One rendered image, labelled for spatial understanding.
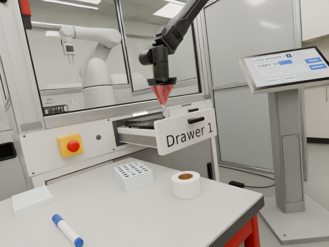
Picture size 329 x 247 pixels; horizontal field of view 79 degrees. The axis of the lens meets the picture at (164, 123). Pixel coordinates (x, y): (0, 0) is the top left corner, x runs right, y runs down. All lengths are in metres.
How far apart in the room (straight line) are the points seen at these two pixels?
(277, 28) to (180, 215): 2.13
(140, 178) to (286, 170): 1.27
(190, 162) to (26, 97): 0.86
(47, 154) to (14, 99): 0.21
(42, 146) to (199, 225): 0.59
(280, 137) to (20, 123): 1.47
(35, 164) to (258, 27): 2.24
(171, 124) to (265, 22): 1.92
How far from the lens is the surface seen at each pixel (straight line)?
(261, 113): 2.42
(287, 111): 1.60
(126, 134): 0.82
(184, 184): 0.48
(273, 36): 2.36
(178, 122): 0.67
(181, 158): 1.15
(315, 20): 3.97
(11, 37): 0.84
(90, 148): 0.85
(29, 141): 0.80
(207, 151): 1.32
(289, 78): 1.51
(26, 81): 0.81
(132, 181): 0.57
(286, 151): 1.65
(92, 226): 0.48
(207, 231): 0.40
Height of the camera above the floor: 1.00
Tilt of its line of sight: 7 degrees down
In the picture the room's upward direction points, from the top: 8 degrees counter-clockwise
